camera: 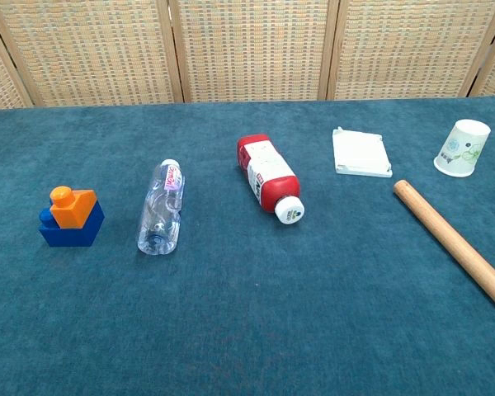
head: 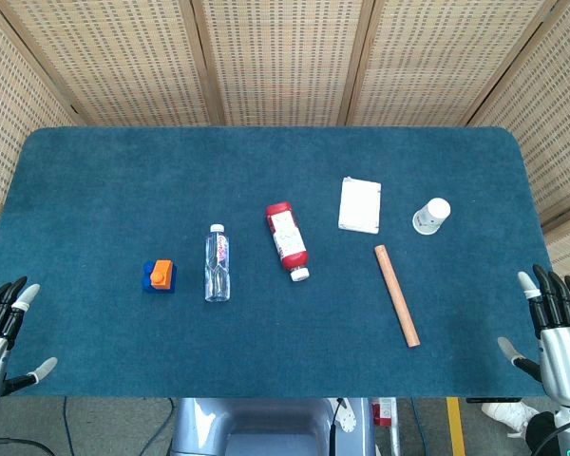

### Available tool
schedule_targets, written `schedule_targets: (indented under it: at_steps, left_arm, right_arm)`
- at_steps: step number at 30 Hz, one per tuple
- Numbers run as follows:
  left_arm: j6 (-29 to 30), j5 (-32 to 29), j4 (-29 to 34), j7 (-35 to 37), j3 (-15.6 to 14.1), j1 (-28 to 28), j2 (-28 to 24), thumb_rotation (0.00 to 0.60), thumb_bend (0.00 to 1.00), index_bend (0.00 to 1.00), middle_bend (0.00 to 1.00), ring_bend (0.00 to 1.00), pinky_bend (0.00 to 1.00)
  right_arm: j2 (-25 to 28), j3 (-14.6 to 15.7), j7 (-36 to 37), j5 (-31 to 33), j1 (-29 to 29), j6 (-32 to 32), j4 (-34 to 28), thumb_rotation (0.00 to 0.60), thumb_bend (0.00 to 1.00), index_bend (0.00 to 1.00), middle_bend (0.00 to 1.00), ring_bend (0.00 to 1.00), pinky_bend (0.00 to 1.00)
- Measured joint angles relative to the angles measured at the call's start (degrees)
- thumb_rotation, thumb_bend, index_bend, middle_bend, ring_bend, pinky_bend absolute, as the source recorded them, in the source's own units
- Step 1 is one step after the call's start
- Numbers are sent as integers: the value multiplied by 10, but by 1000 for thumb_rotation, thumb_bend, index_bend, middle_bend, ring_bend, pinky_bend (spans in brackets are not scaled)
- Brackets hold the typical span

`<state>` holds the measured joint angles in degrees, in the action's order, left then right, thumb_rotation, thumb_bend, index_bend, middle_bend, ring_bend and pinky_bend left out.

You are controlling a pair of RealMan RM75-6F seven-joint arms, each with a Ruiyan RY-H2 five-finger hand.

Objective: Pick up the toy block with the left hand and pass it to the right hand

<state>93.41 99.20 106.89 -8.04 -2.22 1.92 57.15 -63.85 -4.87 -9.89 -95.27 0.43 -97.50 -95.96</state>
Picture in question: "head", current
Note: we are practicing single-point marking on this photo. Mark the white paper cup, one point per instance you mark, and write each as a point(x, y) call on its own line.
point(432, 214)

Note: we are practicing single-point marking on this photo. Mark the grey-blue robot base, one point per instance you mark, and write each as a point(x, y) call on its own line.
point(266, 423)

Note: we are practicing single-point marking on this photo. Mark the clear plastic water bottle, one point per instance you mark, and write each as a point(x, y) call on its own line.
point(217, 271)

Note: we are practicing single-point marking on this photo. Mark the wooden rod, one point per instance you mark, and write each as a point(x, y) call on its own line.
point(395, 294)

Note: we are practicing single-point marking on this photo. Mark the black trouser leg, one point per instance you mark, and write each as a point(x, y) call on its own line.
point(539, 430)

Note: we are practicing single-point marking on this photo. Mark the flat white plastic box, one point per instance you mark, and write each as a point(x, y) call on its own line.
point(359, 206)

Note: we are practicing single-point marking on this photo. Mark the red bottle with white label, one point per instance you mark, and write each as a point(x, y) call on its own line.
point(292, 254)

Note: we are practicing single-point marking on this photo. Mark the red and white stand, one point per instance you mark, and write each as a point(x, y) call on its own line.
point(385, 413)

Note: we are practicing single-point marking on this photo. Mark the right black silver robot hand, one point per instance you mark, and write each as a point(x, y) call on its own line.
point(565, 356)

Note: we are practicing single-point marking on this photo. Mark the blue plastic block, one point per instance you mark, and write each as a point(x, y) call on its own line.
point(160, 278)

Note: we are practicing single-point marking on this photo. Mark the white shoe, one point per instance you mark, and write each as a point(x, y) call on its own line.
point(506, 413)

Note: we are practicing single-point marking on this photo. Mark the blue table mat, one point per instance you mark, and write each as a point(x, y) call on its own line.
point(285, 332)

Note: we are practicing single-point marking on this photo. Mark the woven bamboo folding screen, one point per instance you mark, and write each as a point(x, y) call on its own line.
point(285, 62)

